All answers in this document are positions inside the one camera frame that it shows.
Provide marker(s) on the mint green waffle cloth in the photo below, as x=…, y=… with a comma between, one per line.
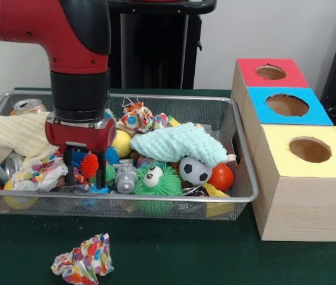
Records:
x=180, y=142

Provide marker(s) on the red ball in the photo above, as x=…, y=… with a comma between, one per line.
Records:
x=222, y=176

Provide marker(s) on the black and white soccer ball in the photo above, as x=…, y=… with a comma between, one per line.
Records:
x=195, y=171

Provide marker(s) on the green fuzzy toy with eyes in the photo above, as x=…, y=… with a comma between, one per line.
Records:
x=165, y=184

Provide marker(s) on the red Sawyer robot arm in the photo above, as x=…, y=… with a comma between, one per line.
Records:
x=55, y=29

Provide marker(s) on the grey robot toy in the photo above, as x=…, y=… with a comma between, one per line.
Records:
x=126, y=178

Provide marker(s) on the yellow ball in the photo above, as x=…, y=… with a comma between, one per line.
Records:
x=123, y=143

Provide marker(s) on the orange spiky ball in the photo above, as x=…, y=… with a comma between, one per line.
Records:
x=88, y=165

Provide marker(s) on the yellow cheese wedge toy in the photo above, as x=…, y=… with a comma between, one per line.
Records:
x=215, y=193

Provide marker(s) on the cream waffle cloth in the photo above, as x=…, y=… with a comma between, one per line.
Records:
x=10, y=132

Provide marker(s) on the wooden box with three holes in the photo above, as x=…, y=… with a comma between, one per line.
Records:
x=301, y=196

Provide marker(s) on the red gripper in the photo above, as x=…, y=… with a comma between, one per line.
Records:
x=80, y=135

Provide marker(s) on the crushed silver can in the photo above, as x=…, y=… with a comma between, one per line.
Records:
x=28, y=105

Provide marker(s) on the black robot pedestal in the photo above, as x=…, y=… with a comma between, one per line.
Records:
x=156, y=53

